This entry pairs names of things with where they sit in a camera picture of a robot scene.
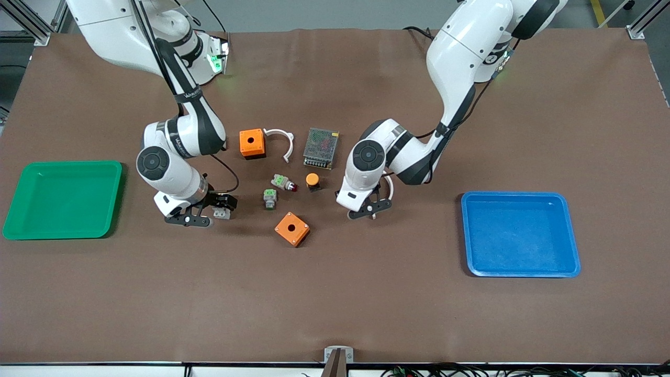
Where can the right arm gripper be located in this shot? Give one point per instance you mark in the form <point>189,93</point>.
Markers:
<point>215,199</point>

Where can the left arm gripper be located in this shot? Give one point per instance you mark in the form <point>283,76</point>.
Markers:
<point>376,190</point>

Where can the white red circuit breaker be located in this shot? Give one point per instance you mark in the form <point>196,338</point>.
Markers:
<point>222,213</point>

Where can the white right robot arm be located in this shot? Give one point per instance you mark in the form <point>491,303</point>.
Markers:
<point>110,31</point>

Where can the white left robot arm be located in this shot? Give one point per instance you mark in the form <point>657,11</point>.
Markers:
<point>460,47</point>

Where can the large white curved clamp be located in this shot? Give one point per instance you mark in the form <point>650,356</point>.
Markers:
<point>391,191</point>

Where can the orange cap push button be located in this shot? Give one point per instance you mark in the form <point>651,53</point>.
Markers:
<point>313,180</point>

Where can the metal mesh power supply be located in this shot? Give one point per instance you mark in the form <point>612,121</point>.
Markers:
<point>320,148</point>

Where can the orange button box upright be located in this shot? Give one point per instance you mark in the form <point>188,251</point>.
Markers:
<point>252,145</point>

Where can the orange button box tilted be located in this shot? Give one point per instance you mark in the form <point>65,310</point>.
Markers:
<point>292,229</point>

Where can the brown table mat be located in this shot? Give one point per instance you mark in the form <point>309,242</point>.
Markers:
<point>335,293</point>

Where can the small white curved clamp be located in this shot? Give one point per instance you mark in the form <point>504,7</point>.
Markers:
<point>289,144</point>

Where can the green plastic tray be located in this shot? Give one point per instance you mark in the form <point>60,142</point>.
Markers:
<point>63,201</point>

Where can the blue plastic tray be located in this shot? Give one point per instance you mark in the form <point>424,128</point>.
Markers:
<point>518,235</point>

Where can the green grey switch block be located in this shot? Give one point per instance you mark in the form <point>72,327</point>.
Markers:
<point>270,199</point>

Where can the green red push switch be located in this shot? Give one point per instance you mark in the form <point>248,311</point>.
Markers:
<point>282,181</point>

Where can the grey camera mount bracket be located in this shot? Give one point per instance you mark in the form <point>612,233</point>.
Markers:
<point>338,358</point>

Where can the aluminium frame profile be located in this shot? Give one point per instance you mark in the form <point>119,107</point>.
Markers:
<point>636,29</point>
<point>39,32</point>

